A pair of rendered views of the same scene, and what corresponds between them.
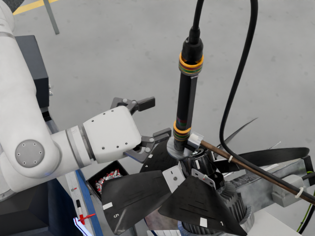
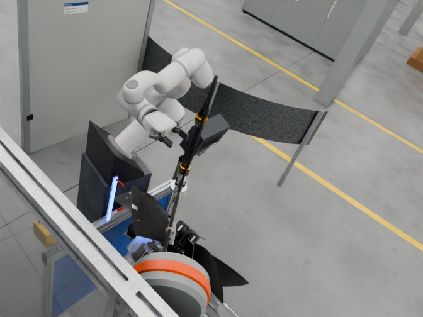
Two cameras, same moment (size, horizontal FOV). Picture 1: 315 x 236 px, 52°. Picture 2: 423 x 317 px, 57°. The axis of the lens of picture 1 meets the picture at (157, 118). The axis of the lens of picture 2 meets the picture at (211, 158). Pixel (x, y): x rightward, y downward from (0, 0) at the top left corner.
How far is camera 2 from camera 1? 106 cm
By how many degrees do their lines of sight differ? 38
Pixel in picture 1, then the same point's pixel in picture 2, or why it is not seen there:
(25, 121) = (144, 78)
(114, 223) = (121, 197)
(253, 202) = not seen: hidden behind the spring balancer
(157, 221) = (134, 245)
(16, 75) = (167, 77)
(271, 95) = not seen: outside the picture
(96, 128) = (158, 114)
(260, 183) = not seen: hidden behind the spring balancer
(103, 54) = (282, 226)
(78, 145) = (145, 107)
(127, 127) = (164, 125)
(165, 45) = (327, 275)
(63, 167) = (133, 107)
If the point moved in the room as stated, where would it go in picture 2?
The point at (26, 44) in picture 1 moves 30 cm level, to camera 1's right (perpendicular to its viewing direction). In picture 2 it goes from (220, 124) to (243, 157)
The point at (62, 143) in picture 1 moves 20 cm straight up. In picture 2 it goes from (144, 102) to (153, 56)
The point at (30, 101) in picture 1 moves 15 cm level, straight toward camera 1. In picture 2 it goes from (154, 78) to (130, 92)
